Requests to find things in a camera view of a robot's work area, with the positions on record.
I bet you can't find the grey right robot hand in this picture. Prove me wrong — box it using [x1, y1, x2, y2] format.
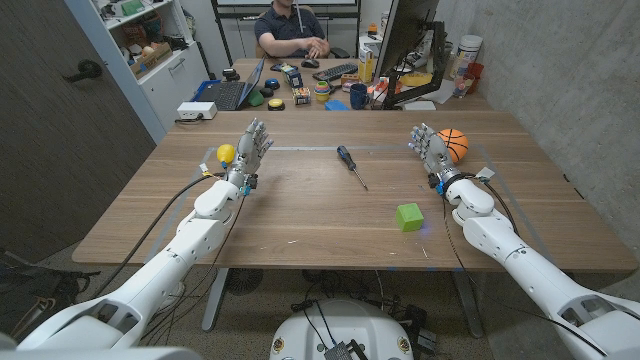
[408, 123, 464, 189]

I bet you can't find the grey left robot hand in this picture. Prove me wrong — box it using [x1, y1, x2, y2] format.
[227, 118, 275, 189]

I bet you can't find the small orange basketball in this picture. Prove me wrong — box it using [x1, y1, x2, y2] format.
[437, 128, 470, 164]

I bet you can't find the green cube block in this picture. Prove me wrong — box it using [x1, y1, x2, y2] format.
[395, 202, 425, 233]

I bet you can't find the yellow ball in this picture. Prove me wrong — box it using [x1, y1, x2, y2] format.
[216, 143, 237, 167]

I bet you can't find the open black laptop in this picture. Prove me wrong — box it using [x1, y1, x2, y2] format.
[197, 56, 267, 112]

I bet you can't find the white power box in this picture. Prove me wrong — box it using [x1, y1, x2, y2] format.
[176, 101, 219, 121]

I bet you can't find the yellow bowl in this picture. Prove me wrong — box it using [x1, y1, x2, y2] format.
[399, 71, 434, 88]

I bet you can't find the blue toy box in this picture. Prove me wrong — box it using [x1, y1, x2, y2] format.
[280, 63, 304, 90]

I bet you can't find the red cup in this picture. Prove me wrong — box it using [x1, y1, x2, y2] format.
[464, 61, 485, 95]

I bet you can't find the dark blue mug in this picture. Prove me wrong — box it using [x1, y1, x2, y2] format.
[349, 82, 372, 111]

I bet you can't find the white cylindrical canister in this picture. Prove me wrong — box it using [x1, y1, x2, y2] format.
[449, 34, 484, 80]

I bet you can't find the white shelf cabinet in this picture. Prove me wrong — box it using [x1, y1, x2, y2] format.
[64, 0, 211, 144]

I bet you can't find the yellow carton box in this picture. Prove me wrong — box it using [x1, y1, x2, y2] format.
[357, 45, 376, 84]

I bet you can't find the black keyboard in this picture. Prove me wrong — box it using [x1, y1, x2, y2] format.
[312, 62, 360, 83]

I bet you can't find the black floor fan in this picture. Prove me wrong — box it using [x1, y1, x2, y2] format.
[224, 268, 265, 297]

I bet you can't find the seated person in dark polo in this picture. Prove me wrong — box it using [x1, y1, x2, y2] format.
[253, 0, 332, 60]

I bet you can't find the black computer monitor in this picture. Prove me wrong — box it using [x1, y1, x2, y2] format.
[373, 0, 441, 81]

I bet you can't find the cardboard box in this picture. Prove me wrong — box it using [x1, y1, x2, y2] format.
[128, 42, 174, 80]

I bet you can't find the grey table leg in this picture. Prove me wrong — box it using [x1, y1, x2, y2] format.
[452, 269, 485, 339]
[201, 268, 230, 333]

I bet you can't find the grey white sneaker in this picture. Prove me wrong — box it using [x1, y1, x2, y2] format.
[158, 282, 186, 314]

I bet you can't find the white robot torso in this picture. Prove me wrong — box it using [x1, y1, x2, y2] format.
[268, 298, 415, 360]

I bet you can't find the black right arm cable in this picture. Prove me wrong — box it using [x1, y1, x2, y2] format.
[442, 172, 609, 357]

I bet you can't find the black blue handled screwdriver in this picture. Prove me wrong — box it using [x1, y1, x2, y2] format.
[336, 145, 369, 192]

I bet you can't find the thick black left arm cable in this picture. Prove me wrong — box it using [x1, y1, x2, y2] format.
[92, 172, 227, 299]

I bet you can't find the black door handle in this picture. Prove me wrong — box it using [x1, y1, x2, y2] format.
[62, 59, 104, 84]

